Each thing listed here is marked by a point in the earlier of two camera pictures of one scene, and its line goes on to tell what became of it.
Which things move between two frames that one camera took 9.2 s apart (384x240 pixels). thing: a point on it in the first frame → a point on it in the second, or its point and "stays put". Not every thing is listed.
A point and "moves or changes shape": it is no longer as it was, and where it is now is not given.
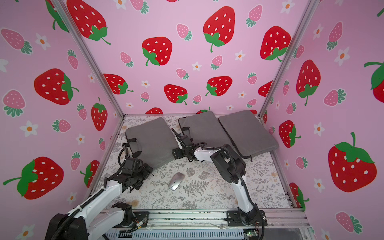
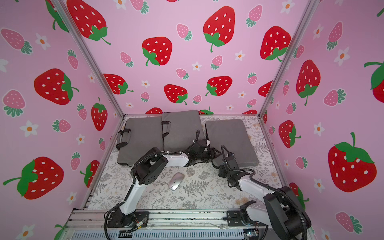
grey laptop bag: x=152 y=141 moves or changes shape
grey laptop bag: x=204 y=128 → x=179 y=129
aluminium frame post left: x=89 y=55 stays put
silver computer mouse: x=176 y=181 stays put
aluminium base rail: x=208 y=225 stays put
